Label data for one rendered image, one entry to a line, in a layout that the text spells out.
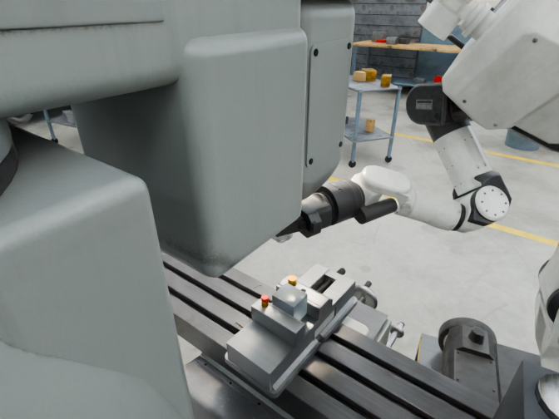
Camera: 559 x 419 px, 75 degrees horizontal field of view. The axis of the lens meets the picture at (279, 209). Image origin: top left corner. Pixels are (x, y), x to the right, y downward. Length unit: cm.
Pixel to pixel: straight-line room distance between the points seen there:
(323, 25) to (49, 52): 35
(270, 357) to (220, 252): 43
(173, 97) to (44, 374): 23
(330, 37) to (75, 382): 47
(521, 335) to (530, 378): 180
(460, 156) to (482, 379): 76
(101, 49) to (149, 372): 25
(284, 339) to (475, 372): 77
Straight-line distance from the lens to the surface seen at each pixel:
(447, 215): 88
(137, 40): 31
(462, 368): 142
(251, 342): 83
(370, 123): 435
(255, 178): 42
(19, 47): 27
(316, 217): 70
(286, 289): 84
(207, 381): 94
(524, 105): 83
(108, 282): 27
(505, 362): 153
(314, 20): 51
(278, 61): 41
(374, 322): 126
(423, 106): 96
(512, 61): 78
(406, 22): 840
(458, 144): 95
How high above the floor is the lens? 163
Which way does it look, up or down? 30 degrees down
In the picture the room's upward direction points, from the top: straight up
